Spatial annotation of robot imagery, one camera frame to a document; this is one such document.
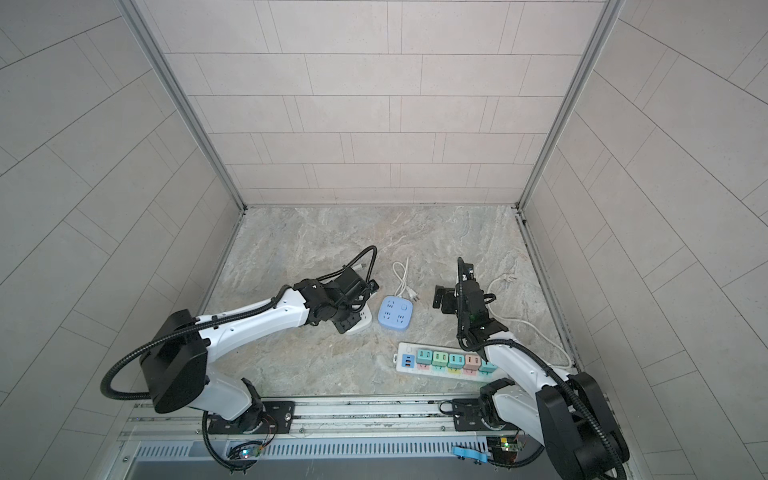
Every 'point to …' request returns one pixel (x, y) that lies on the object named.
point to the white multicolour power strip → (406, 355)
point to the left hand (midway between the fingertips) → (359, 311)
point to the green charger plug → (440, 359)
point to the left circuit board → (246, 450)
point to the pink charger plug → (472, 362)
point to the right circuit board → (503, 449)
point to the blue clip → (476, 456)
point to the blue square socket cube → (395, 312)
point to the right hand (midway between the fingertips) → (447, 287)
